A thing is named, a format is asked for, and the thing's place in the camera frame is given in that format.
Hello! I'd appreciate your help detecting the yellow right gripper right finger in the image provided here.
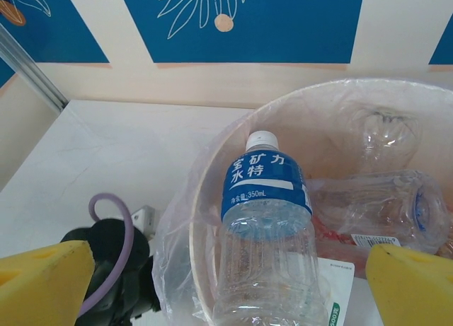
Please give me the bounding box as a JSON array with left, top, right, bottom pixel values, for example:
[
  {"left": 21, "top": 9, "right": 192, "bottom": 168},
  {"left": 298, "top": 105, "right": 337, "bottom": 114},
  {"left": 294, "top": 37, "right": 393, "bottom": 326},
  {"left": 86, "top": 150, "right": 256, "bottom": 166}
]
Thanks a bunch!
[{"left": 365, "top": 243, "right": 453, "bottom": 326}]

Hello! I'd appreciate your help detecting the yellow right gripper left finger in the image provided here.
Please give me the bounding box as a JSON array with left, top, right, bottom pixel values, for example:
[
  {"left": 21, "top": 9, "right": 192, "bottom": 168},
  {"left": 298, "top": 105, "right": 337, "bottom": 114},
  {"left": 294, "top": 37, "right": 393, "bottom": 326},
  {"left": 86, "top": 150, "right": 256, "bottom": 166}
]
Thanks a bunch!
[{"left": 0, "top": 240, "right": 96, "bottom": 326}]

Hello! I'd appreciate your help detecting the clear bottle white label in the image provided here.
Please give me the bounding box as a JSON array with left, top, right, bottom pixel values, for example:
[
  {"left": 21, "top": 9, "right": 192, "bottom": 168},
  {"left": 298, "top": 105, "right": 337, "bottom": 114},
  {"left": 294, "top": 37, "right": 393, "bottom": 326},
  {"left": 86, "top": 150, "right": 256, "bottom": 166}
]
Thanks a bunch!
[{"left": 314, "top": 257, "right": 386, "bottom": 326}]

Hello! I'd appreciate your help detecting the long clear water bottle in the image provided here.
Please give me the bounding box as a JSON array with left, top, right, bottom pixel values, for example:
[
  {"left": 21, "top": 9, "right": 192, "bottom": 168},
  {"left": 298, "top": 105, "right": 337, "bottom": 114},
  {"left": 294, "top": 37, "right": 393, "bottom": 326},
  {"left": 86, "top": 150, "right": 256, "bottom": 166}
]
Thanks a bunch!
[{"left": 306, "top": 169, "right": 449, "bottom": 255}]

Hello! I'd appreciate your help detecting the red cola label bottle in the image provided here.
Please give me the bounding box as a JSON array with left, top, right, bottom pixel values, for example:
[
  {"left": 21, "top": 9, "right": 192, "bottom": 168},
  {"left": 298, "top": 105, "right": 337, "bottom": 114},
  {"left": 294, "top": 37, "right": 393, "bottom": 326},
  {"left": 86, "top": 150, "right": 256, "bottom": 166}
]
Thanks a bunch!
[{"left": 311, "top": 106, "right": 424, "bottom": 251}]

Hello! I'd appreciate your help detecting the blue label water bottle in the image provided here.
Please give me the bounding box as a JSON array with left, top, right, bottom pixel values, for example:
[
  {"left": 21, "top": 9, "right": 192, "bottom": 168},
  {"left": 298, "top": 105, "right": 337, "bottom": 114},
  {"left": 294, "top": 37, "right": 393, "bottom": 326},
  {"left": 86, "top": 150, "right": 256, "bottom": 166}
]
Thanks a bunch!
[{"left": 212, "top": 129, "right": 330, "bottom": 326}]

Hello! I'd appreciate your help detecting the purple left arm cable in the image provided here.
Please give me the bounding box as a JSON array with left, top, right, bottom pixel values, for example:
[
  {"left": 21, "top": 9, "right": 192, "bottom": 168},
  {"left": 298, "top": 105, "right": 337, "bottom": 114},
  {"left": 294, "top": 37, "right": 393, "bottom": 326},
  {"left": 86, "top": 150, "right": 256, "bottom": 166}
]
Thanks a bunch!
[{"left": 79, "top": 193, "right": 134, "bottom": 316}]

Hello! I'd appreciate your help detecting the aluminium frame post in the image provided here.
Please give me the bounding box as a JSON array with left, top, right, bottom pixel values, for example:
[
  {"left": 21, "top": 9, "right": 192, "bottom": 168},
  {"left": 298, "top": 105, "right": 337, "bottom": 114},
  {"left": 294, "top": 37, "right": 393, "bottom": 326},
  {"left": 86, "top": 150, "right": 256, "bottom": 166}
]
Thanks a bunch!
[{"left": 0, "top": 21, "right": 69, "bottom": 113}]

